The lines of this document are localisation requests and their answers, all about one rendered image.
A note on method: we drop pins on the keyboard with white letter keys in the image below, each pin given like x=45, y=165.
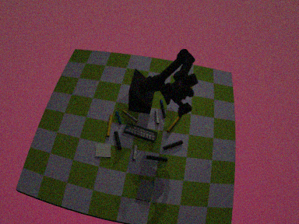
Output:
x=140, y=132

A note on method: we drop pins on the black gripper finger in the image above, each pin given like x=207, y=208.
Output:
x=167, y=94
x=183, y=110

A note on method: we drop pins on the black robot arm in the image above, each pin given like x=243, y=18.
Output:
x=181, y=77

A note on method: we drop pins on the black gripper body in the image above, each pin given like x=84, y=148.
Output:
x=176, y=97

